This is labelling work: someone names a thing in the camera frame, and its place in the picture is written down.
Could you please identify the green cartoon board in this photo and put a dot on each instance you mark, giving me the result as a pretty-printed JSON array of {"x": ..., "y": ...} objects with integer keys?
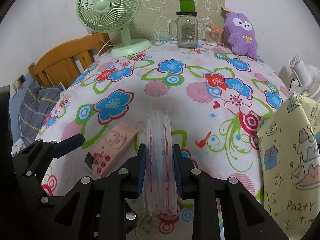
[{"x": 153, "y": 17}]

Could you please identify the clear plastic package red stripes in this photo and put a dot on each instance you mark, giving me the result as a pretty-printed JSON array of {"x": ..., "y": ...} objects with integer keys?
[{"x": 160, "y": 184}]

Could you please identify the green desk fan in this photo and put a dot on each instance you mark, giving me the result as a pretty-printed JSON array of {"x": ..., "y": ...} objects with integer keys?
[{"x": 104, "y": 16}]

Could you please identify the cotton swab jar orange lid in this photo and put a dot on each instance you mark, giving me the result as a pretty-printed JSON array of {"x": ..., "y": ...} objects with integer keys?
[{"x": 213, "y": 35}]

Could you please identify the floral tablecloth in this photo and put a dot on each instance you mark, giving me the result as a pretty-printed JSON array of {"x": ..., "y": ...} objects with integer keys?
[{"x": 215, "y": 100}]

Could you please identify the glass mason jar mug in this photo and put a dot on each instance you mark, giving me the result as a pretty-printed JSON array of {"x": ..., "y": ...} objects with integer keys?
[{"x": 185, "y": 29}]

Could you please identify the purple plush toy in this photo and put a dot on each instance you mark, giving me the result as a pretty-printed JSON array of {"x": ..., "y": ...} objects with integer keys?
[{"x": 241, "y": 35}]

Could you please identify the green cylinder cap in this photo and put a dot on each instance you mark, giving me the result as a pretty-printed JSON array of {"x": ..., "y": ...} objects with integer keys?
[{"x": 187, "y": 5}]

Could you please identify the yellow cartoon fabric bag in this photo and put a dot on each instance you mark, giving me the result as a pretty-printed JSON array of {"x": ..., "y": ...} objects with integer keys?
[{"x": 289, "y": 153}]

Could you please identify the wall power outlet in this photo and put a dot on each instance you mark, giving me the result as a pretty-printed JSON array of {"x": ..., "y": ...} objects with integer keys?
[{"x": 19, "y": 83}]

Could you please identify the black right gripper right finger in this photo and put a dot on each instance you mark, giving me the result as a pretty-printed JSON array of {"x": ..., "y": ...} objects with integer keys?
[{"x": 226, "y": 201}]

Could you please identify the grey plaid pillow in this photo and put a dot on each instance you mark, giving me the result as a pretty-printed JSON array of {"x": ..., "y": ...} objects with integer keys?
[{"x": 35, "y": 108}]

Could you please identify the white floor fan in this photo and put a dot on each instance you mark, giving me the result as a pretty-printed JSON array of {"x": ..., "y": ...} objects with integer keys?
[{"x": 305, "y": 79}]

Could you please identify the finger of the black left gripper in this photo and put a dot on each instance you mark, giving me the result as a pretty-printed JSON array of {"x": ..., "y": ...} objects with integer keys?
[{"x": 66, "y": 146}]

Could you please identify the blue bed sheet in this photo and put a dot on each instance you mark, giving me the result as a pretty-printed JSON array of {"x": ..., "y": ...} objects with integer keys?
[{"x": 14, "y": 106}]

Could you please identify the pink wet wipes pack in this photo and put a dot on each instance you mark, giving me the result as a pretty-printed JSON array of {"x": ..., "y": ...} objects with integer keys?
[{"x": 109, "y": 149}]

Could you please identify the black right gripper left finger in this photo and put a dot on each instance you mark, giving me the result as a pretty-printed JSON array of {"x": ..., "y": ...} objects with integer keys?
[{"x": 98, "y": 209}]

